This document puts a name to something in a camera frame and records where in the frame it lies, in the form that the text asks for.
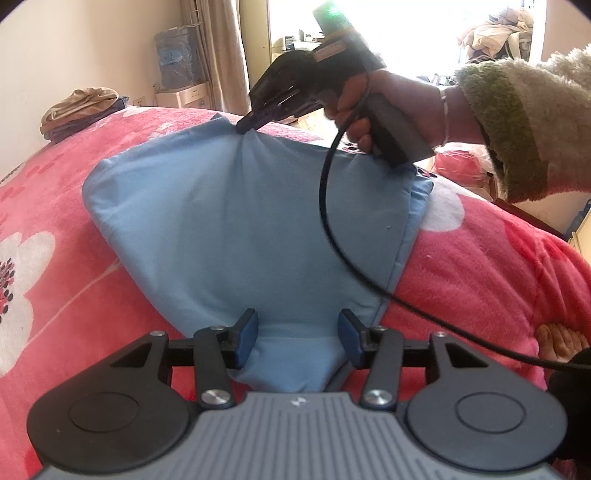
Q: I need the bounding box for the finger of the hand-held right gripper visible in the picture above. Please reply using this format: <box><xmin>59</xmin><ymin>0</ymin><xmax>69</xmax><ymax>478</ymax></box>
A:
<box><xmin>236</xmin><ymin>83</ymin><xmax>303</xmax><ymax>136</ymax></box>

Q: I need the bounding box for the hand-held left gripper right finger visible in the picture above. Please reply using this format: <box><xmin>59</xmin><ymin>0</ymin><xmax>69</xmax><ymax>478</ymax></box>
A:
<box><xmin>338</xmin><ymin>308</ymin><xmax>491</xmax><ymax>409</ymax></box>

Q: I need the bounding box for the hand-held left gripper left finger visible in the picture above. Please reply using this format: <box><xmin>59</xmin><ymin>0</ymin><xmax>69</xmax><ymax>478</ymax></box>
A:
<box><xmin>110</xmin><ymin>308</ymin><xmax>259</xmax><ymax>409</ymax></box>

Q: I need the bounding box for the light blue t-shirt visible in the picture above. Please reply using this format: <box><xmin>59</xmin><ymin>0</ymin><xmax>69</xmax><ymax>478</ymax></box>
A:
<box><xmin>82</xmin><ymin>113</ymin><xmax>435</xmax><ymax>394</ymax></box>

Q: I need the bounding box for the pile of beige clothes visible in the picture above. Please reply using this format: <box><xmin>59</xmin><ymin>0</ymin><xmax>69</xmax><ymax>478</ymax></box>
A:
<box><xmin>458</xmin><ymin>6</ymin><xmax>537</xmax><ymax>64</ymax></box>

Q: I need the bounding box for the folded tan clothes stack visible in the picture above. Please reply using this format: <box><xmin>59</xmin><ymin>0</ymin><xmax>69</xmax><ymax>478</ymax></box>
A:
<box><xmin>41</xmin><ymin>87</ymin><xmax>131</xmax><ymax>144</ymax></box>

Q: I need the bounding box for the person's right hand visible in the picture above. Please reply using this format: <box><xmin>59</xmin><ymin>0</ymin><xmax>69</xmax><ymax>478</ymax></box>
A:
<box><xmin>323</xmin><ymin>68</ymin><xmax>483</xmax><ymax>154</ymax></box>

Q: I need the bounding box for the cluttered side table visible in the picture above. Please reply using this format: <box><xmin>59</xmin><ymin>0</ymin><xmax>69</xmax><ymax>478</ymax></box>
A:
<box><xmin>271</xmin><ymin>29</ymin><xmax>326</xmax><ymax>55</ymax></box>

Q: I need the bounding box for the beige curtain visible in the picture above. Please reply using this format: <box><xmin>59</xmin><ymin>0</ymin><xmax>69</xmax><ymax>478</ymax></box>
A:
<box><xmin>180</xmin><ymin>0</ymin><xmax>251</xmax><ymax>115</ymax></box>

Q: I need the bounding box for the pink floral blanket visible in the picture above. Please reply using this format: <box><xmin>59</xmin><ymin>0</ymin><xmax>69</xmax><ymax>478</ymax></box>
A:
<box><xmin>0</xmin><ymin>105</ymin><xmax>591</xmax><ymax>480</ymax></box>

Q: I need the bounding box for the red plastic bag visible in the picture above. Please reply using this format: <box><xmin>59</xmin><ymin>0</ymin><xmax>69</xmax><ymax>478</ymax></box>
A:
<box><xmin>433</xmin><ymin>142</ymin><xmax>493</xmax><ymax>191</ymax></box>

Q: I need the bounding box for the person's bare foot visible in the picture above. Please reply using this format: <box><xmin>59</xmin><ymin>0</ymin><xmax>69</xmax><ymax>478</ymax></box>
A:
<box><xmin>534</xmin><ymin>323</ymin><xmax>591</xmax><ymax>366</ymax></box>

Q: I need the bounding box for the person's black trouser leg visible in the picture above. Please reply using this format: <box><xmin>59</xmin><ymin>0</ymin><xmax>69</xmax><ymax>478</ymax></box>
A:
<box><xmin>546</xmin><ymin>347</ymin><xmax>591</xmax><ymax>480</ymax></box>

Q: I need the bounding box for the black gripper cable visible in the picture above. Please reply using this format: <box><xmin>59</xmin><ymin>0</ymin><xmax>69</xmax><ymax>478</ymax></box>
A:
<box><xmin>318</xmin><ymin>69</ymin><xmax>591</xmax><ymax>370</ymax></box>

